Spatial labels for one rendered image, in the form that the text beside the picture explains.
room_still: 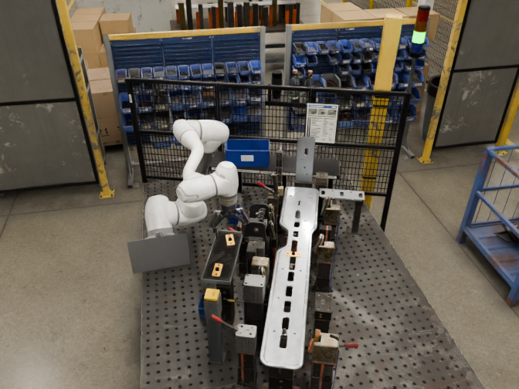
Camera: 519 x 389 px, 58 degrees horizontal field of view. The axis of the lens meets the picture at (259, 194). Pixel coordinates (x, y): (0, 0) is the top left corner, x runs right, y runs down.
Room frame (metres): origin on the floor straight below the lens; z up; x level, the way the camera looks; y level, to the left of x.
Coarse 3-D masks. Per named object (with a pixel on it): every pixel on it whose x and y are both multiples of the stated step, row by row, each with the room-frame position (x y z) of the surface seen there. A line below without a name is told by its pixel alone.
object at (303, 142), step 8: (304, 144) 2.64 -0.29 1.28; (312, 144) 2.64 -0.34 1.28; (312, 152) 2.63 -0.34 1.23; (296, 160) 2.64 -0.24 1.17; (304, 160) 2.64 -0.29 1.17; (312, 160) 2.63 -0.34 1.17; (296, 168) 2.65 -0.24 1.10; (304, 168) 2.64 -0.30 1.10; (312, 168) 2.63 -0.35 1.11; (296, 176) 2.65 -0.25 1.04; (304, 176) 2.64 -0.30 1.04; (312, 176) 2.63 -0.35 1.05
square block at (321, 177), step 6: (318, 174) 2.63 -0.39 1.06; (324, 174) 2.63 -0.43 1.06; (318, 180) 2.60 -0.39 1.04; (324, 180) 2.59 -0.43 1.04; (318, 186) 2.60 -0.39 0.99; (324, 186) 2.59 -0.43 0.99; (324, 192) 2.59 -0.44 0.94; (318, 204) 2.60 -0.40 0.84; (318, 210) 2.62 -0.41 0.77; (318, 216) 2.60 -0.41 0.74
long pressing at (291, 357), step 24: (288, 192) 2.51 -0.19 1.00; (312, 192) 2.51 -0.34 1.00; (288, 216) 2.26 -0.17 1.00; (312, 216) 2.26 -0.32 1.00; (288, 240) 2.03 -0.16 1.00; (288, 264) 1.84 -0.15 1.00; (264, 336) 1.37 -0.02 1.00; (288, 336) 1.37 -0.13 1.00; (264, 360) 1.24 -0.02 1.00; (288, 360) 1.24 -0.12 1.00
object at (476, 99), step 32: (480, 0) 4.62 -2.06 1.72; (512, 0) 4.69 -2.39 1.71; (480, 32) 4.64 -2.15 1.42; (512, 32) 4.72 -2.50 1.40; (448, 64) 4.56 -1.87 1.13; (480, 64) 4.67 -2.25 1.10; (512, 64) 4.75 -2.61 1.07; (448, 96) 4.62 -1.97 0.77; (480, 96) 4.72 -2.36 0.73; (512, 96) 4.78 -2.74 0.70; (448, 128) 4.64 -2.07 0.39; (480, 128) 4.74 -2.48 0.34
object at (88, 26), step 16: (80, 16) 6.75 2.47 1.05; (96, 16) 6.75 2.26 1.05; (112, 16) 6.75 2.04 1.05; (128, 16) 6.75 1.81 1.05; (80, 32) 6.10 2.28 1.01; (96, 32) 6.29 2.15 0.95; (112, 32) 6.54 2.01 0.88; (128, 32) 6.57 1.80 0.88; (96, 48) 6.12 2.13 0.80; (96, 64) 6.12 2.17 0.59
